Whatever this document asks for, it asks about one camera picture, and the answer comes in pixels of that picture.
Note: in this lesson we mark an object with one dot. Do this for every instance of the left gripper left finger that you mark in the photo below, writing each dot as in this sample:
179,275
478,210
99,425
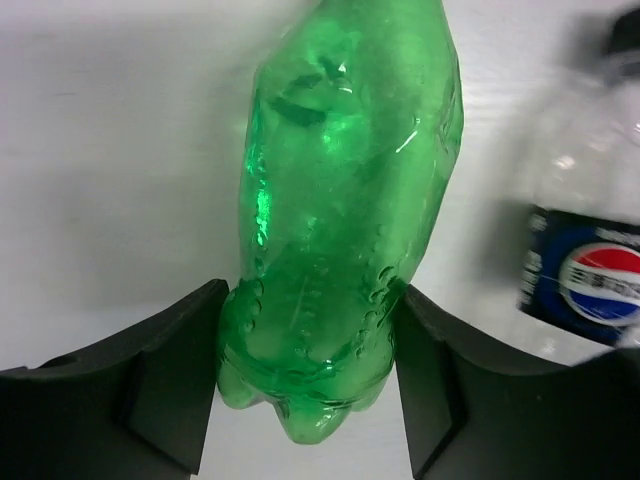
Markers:
135,405

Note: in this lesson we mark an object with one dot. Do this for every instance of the blue label clear bottle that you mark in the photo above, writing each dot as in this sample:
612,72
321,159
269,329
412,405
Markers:
581,271

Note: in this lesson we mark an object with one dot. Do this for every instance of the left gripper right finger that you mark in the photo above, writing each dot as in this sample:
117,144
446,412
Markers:
477,408

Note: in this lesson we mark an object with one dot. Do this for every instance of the green plastic bottle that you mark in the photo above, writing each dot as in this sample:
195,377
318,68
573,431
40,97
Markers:
355,128

